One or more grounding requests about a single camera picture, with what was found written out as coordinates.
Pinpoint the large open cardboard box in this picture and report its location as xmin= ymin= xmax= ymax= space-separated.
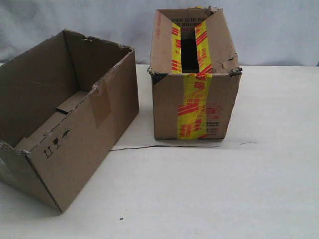
xmin=0 ymin=30 xmax=139 ymax=212

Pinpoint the cardboard box with yellow tape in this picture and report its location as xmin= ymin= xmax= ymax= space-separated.
xmin=149 ymin=7 xmax=242 ymax=140

